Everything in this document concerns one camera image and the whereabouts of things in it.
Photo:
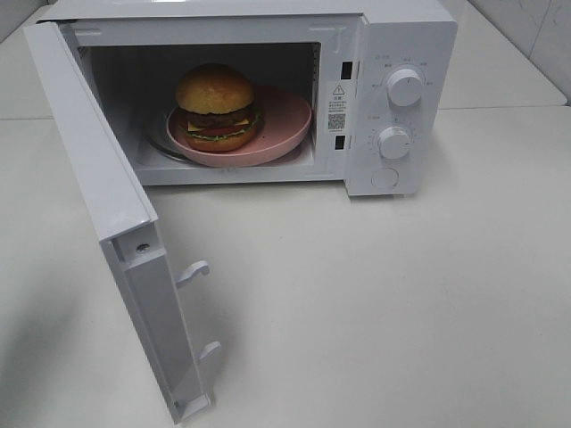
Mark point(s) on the toy hamburger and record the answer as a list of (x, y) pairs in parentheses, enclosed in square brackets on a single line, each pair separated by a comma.
[(217, 108)]

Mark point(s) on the white microwave door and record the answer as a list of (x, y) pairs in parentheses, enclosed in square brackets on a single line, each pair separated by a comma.
[(125, 222)]

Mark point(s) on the round white door button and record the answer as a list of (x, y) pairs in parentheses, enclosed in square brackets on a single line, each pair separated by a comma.
[(385, 178)]

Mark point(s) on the pink round plate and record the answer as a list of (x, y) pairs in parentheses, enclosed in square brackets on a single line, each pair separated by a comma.
[(280, 122)]

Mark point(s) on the white microwave knob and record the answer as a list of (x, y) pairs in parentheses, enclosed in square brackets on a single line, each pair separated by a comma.
[(405, 85), (394, 143)]

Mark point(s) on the glass microwave turntable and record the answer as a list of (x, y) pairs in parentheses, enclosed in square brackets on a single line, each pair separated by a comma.
[(158, 137)]

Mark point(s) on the white microwave oven body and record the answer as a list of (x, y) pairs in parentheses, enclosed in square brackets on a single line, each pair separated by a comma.
[(337, 55)]

